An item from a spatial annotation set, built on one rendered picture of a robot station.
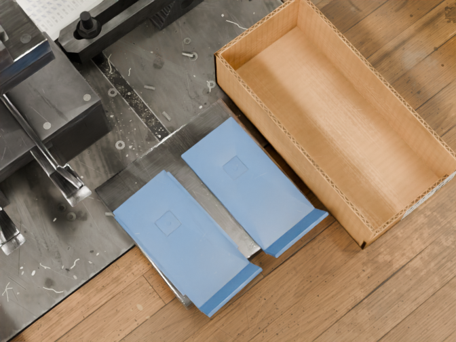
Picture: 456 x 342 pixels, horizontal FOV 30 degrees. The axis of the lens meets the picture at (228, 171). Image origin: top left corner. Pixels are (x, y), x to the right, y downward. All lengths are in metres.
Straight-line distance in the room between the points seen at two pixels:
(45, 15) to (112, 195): 0.22
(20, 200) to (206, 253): 0.21
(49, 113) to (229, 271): 0.24
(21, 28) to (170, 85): 0.27
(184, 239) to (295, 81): 0.22
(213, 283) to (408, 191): 0.23
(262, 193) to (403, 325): 0.20
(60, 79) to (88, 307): 0.24
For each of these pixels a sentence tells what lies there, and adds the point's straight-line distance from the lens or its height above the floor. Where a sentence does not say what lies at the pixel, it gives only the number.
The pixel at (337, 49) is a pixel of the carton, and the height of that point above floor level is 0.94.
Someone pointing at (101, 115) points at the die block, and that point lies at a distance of 0.90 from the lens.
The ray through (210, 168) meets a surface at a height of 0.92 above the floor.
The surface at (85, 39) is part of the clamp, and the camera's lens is 0.92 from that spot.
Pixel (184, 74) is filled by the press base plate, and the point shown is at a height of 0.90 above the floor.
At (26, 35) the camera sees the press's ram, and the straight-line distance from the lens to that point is 0.74.
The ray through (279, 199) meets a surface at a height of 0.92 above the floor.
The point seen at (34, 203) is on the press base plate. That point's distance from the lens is 0.94.
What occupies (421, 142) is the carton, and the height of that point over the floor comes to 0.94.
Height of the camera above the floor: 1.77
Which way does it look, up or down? 71 degrees down
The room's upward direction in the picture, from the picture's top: 2 degrees counter-clockwise
